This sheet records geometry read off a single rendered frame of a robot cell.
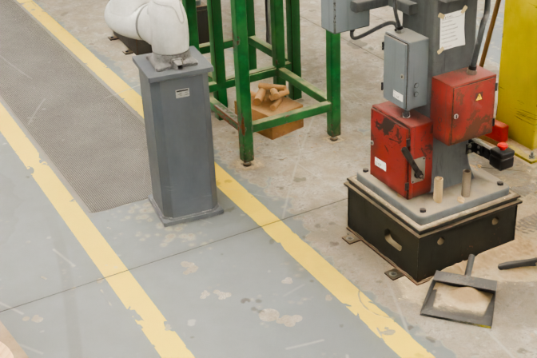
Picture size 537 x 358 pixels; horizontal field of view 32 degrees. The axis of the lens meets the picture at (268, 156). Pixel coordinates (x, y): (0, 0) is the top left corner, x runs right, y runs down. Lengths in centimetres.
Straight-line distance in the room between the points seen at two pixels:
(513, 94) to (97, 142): 211
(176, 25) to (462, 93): 118
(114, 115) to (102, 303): 172
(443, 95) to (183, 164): 119
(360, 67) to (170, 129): 201
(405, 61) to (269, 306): 104
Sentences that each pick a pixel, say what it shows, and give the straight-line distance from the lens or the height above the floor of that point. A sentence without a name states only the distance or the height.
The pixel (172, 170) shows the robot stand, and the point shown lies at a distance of 396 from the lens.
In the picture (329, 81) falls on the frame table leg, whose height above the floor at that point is 33.
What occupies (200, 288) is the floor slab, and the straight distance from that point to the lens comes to 367.
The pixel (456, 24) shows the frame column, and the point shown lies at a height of 97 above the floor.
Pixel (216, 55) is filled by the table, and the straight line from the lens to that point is 484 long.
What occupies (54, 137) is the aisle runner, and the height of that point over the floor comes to 0.
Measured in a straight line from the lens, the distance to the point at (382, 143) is 361.
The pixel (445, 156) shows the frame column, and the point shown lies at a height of 44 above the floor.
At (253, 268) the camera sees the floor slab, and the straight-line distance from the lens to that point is 375.
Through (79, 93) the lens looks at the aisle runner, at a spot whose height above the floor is 0.
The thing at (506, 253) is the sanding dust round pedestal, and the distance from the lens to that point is 384.
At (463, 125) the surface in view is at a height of 62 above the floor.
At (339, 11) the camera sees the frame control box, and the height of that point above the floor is 101.
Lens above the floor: 212
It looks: 27 degrees down
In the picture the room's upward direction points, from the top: 3 degrees counter-clockwise
